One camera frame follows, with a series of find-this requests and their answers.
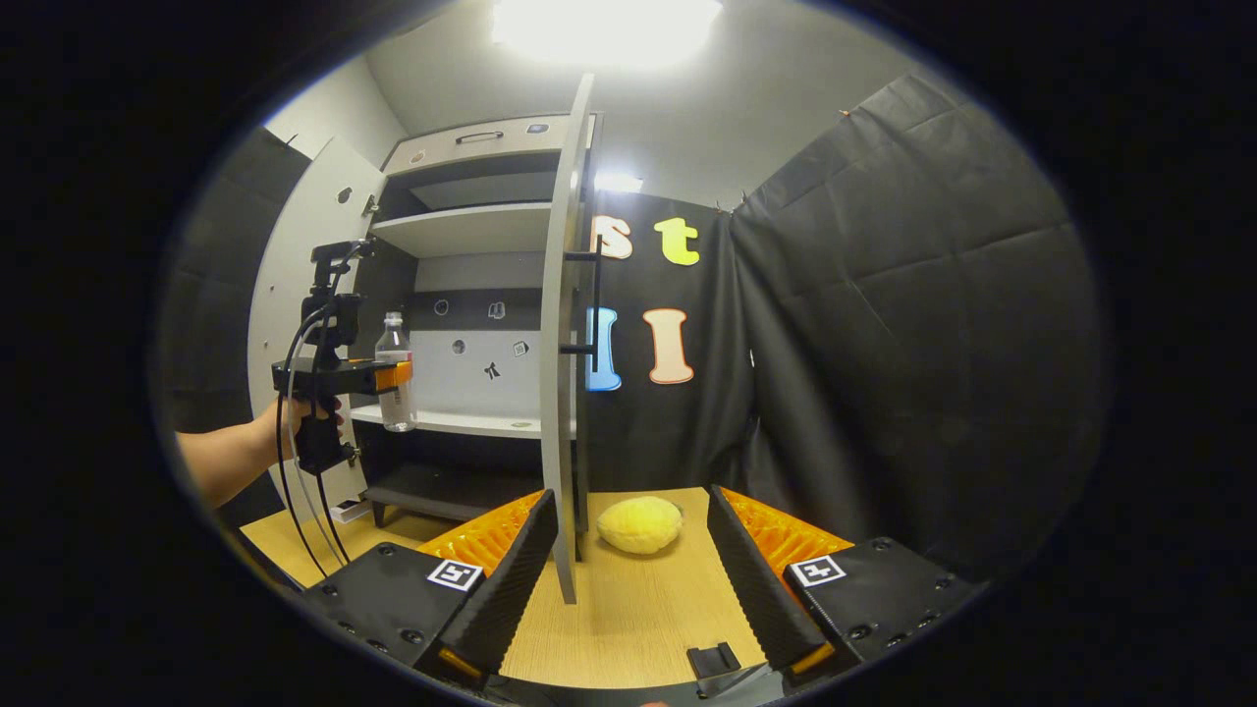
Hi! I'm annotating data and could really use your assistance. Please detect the black cable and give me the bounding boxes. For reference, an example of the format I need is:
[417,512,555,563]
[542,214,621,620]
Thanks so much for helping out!
[290,314,352,566]
[276,304,330,578]

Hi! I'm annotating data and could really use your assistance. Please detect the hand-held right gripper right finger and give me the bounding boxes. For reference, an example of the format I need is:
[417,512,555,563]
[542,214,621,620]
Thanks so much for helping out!
[707,485,983,688]

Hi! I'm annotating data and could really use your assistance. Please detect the small black bracket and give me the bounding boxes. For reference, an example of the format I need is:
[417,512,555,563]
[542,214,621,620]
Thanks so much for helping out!
[685,642,743,680]

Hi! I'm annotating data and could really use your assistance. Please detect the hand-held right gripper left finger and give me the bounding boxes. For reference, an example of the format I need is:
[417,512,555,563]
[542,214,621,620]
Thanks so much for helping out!
[295,489,561,688]

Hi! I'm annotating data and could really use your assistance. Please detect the clear plastic bottle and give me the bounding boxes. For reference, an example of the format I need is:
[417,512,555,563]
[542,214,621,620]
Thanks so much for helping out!
[375,311,418,433]

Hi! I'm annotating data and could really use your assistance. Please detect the black door handle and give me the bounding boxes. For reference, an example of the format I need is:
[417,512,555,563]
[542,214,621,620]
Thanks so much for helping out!
[562,234,604,356]

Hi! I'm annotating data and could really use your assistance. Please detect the large ceiling light panel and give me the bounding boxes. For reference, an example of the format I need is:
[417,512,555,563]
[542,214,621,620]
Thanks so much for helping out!
[491,0,724,70]

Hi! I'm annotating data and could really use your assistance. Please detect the grey cabinet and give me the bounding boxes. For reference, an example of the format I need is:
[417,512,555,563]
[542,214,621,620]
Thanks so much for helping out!
[349,113,600,526]

